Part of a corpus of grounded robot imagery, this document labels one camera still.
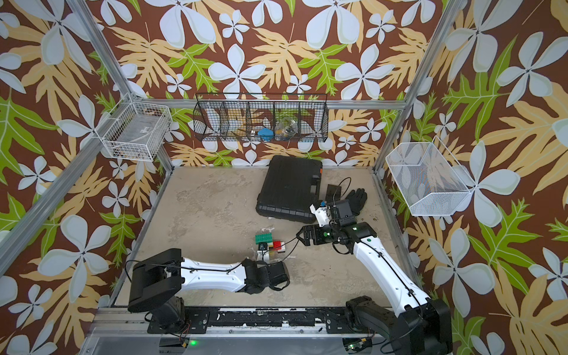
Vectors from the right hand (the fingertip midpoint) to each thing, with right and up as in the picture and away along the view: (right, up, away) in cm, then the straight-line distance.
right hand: (306, 232), depth 80 cm
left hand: (-12, -16, +5) cm, 21 cm away
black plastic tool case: (-5, +16, +22) cm, 28 cm away
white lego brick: (-9, -9, +8) cm, 15 cm away
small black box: (+16, +14, +26) cm, 33 cm away
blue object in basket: (-16, +39, +13) cm, 44 cm away
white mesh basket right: (+45, +19, -1) cm, 49 cm away
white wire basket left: (-67, +38, +6) cm, 77 cm away
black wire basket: (-4, +48, +17) cm, 51 cm away
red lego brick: (-11, -6, +6) cm, 14 cm away
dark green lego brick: (-17, -5, +14) cm, 23 cm away
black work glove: (+27, +11, +26) cm, 39 cm away
